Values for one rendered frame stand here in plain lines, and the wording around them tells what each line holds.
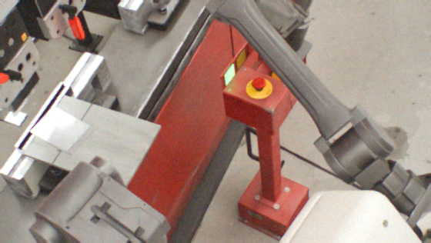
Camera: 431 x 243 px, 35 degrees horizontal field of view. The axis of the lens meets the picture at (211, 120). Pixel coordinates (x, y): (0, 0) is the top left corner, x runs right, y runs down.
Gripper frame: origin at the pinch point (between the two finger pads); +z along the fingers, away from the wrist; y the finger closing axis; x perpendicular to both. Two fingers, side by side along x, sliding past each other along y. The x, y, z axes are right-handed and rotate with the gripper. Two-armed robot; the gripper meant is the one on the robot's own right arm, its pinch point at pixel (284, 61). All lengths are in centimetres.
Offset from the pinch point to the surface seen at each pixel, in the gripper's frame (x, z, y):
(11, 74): 61, -39, 37
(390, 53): -85, 77, -23
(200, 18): 0.8, 0.8, 27.0
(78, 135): 56, -14, 27
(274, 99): 11.3, 1.2, -3.5
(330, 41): -80, 84, 1
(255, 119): 15.2, 9.0, -1.4
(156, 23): 11.0, -1.5, 35.2
